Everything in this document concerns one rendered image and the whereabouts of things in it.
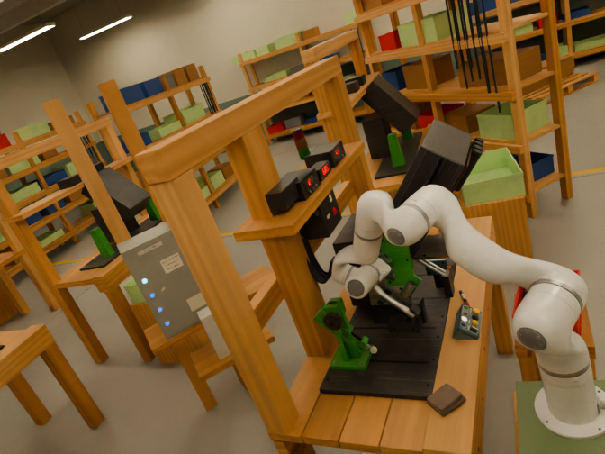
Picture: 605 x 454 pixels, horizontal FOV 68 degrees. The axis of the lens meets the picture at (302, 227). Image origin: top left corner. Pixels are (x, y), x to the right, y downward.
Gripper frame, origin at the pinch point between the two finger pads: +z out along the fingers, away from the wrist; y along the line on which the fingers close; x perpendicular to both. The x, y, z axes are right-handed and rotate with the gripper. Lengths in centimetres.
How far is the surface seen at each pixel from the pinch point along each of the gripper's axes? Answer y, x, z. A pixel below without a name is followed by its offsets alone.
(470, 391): -49, 4, -29
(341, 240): 19.8, 8.5, 9.7
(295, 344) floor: 20, 151, 113
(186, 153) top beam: 57, -19, -68
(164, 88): 438, 165, 381
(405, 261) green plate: -7.3, -4.9, 2.8
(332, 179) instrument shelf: 35.7, -14.8, 0.7
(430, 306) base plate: -27.0, 9.4, 15.1
